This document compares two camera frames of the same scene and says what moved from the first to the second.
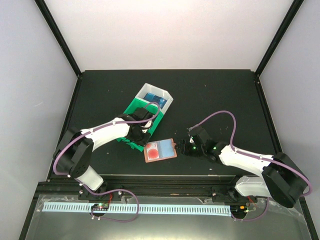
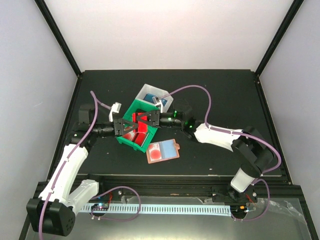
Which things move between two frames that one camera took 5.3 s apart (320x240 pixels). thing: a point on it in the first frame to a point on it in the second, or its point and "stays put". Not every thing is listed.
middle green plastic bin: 152,108 stays put
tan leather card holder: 159,150 stays put
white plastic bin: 147,88 stays put
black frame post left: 49,18 stays put
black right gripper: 182,150 to 155,118
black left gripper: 143,142 to 118,128
